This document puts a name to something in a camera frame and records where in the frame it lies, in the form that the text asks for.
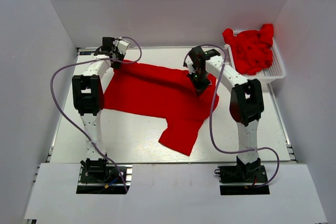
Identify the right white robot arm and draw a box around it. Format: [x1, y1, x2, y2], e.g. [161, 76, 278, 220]
[183, 46, 264, 184]

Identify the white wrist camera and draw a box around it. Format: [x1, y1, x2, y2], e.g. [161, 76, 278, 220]
[116, 39, 130, 55]
[185, 60, 196, 74]

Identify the red t shirt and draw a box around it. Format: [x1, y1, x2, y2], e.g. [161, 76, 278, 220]
[104, 63, 219, 156]

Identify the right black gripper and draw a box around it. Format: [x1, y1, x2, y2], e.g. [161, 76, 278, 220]
[186, 69, 212, 97]

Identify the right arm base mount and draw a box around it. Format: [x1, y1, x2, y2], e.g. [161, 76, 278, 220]
[214, 165, 270, 196]

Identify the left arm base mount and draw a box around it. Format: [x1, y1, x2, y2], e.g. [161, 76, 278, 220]
[76, 158, 132, 195]

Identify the red shirt pile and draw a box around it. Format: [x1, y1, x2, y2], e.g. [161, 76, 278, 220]
[222, 24, 274, 75]

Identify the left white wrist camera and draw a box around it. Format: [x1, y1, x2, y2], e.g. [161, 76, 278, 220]
[116, 39, 130, 55]

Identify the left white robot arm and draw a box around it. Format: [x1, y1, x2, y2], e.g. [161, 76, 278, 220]
[72, 37, 130, 182]

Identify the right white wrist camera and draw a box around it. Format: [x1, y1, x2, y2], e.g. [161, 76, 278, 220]
[185, 60, 196, 74]

